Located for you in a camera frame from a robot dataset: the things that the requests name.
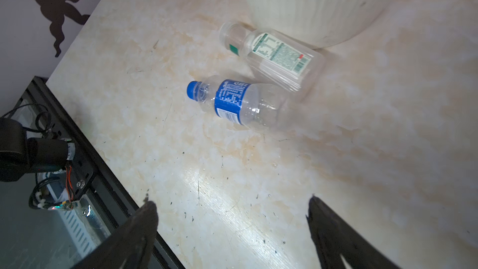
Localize black base frame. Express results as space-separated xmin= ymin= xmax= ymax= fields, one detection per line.
xmin=22 ymin=76 xmax=186 ymax=269

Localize white bin with pink liner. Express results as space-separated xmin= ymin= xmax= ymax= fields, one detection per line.
xmin=246 ymin=0 xmax=393 ymax=49

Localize clear bottle green white label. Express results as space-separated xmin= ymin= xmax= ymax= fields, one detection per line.
xmin=219 ymin=21 xmax=326 ymax=98

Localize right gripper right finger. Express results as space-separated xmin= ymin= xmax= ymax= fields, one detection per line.
xmin=306 ymin=196 xmax=398 ymax=269

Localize white slotted cable duct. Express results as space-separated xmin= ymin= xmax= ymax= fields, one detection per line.
xmin=37 ymin=170 xmax=108 ymax=259

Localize small clear bottle blue label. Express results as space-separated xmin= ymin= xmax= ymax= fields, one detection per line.
xmin=186 ymin=75 xmax=294 ymax=133

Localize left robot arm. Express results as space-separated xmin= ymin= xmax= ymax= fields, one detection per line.
xmin=1 ymin=118 xmax=76 ymax=182

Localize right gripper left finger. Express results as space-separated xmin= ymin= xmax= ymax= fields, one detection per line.
xmin=73 ymin=201 xmax=159 ymax=269

